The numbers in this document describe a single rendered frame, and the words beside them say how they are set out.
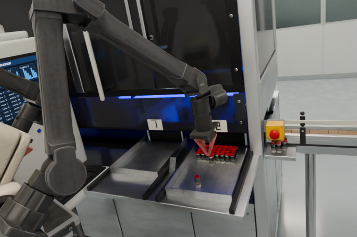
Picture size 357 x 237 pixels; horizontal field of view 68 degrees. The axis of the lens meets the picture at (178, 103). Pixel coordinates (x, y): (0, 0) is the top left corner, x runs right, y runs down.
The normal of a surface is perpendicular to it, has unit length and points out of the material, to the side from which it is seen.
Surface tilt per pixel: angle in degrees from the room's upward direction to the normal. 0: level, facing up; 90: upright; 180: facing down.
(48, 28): 87
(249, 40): 90
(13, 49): 90
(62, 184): 77
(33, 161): 90
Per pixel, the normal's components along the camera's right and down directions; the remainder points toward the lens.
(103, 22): 0.71, 0.07
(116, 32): 0.56, -0.02
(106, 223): -0.39, 0.33
